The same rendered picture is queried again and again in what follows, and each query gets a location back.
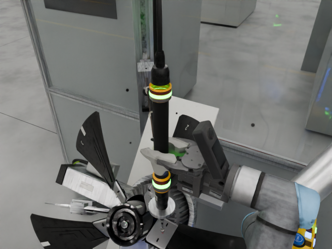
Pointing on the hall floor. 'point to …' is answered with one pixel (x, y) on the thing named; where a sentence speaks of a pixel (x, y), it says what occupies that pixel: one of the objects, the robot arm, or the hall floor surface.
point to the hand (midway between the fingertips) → (150, 144)
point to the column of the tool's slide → (142, 50)
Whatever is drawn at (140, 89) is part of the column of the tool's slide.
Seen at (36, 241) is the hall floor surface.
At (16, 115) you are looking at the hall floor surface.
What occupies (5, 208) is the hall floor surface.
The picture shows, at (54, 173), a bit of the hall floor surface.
